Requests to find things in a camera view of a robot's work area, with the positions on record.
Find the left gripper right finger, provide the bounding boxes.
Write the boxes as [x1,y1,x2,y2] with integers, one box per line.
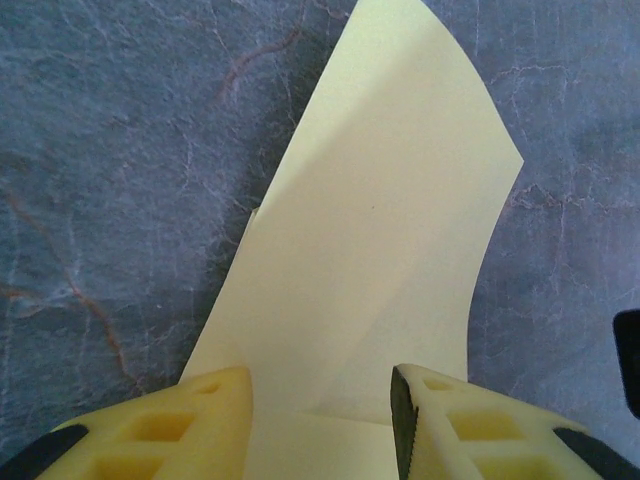
[391,363,640,480]

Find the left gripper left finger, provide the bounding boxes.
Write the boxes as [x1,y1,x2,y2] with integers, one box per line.
[0,364,254,480]

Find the yellow paper sheet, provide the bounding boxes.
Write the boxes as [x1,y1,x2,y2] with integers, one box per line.
[179,0,525,480]

